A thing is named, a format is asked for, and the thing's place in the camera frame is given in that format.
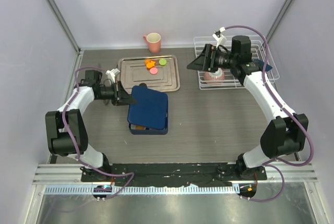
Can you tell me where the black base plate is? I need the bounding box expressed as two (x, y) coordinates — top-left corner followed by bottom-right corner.
(80, 162), (267, 187)

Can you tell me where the pink mug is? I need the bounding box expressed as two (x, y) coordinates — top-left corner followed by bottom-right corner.
(143, 32), (161, 54)

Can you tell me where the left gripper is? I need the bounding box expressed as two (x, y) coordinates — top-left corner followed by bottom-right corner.
(96, 80), (136, 107)

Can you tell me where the orange fish cookie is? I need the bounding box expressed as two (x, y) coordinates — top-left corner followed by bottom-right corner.
(146, 61), (156, 69)

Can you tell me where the white wire dish rack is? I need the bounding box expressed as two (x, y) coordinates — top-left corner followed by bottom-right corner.
(194, 35), (280, 90)

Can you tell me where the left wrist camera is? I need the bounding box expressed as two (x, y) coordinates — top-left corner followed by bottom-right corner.
(105, 68), (120, 85)

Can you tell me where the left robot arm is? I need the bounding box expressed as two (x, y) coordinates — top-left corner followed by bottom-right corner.
(45, 67), (135, 182)

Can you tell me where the orange chip cookie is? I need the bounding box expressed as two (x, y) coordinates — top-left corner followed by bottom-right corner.
(135, 125), (146, 130)

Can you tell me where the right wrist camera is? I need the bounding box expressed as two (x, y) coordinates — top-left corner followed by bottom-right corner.
(212, 27), (226, 48)

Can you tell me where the steel baking tray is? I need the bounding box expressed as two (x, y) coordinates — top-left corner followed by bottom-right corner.
(118, 55), (181, 93)

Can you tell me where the navy blue lid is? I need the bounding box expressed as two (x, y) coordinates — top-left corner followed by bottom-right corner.
(127, 85), (168, 131)

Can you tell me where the green macaron cookie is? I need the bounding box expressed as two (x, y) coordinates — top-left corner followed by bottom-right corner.
(159, 58), (167, 66)

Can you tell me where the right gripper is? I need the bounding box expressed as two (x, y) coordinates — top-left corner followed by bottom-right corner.
(187, 44), (237, 74)

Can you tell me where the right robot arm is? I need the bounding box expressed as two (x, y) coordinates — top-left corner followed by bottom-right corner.
(187, 36), (308, 180)

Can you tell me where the navy blue box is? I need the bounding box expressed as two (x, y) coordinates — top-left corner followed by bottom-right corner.
(128, 115), (169, 135)

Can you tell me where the white slotted cable duct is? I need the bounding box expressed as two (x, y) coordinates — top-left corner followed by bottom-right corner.
(44, 184), (240, 195)

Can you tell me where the pink sandwich cookie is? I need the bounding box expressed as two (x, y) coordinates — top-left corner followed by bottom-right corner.
(149, 67), (158, 75)

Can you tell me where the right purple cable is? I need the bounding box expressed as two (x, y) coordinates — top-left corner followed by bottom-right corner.
(225, 25), (315, 204)

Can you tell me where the red patterned bowl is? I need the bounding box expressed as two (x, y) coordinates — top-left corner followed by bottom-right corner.
(204, 68), (225, 86)

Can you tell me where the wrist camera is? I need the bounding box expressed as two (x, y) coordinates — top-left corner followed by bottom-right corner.
(212, 27), (226, 48)
(105, 68), (120, 85)

